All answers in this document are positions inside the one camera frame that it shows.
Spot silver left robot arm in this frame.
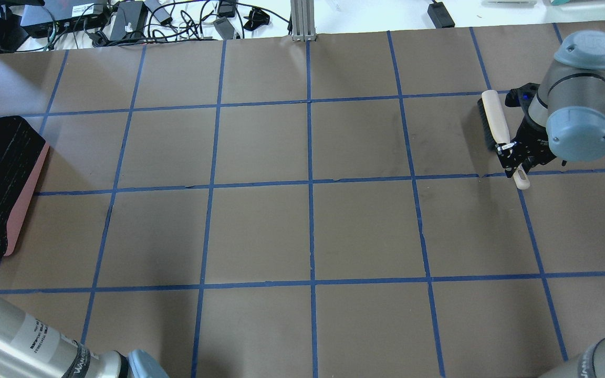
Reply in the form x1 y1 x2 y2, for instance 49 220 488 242
0 298 168 377

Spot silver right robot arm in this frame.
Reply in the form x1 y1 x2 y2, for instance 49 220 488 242
477 29 605 189

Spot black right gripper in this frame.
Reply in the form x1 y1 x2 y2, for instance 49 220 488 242
495 83 556 179

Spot white hand brush black bristles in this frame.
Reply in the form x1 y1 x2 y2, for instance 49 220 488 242
477 89 530 191

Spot aluminium frame post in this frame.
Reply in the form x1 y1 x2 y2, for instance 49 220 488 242
290 0 317 41

